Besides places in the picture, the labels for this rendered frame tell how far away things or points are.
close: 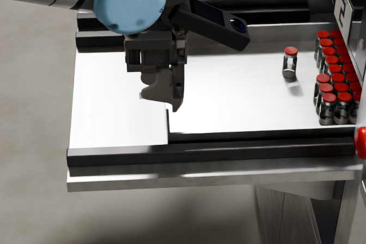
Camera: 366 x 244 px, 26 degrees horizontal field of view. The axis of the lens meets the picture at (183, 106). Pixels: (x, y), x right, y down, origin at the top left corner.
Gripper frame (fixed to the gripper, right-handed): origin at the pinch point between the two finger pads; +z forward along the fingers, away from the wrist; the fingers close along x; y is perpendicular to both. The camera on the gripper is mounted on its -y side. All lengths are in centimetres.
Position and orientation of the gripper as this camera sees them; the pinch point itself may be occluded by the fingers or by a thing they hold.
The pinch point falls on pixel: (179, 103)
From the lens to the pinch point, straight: 114.0
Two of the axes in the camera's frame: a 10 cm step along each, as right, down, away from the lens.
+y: -10.0, 0.4, -0.5
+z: 0.0, 7.7, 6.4
